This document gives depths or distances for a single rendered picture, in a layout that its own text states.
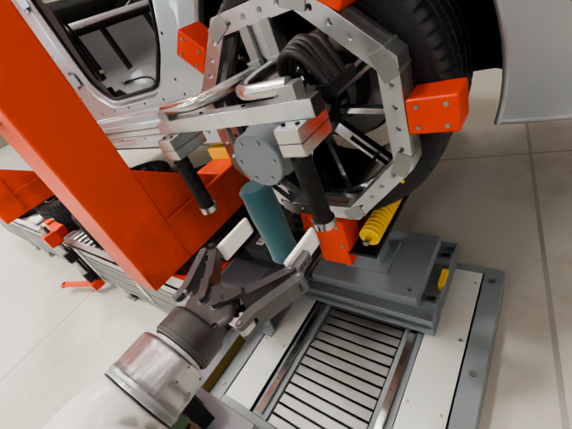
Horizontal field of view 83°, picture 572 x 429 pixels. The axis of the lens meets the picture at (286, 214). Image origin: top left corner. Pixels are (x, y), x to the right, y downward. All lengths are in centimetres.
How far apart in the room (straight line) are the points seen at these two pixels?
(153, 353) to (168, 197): 76
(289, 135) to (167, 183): 65
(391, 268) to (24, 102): 113
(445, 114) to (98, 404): 63
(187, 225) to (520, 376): 111
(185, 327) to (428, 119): 52
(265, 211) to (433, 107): 46
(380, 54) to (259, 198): 43
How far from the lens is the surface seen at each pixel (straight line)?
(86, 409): 38
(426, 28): 70
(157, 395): 38
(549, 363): 130
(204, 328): 39
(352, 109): 82
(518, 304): 141
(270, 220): 87
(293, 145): 51
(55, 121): 96
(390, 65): 64
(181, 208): 110
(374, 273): 121
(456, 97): 63
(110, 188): 99
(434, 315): 115
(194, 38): 90
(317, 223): 59
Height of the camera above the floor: 111
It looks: 32 degrees down
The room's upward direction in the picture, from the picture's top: 24 degrees counter-clockwise
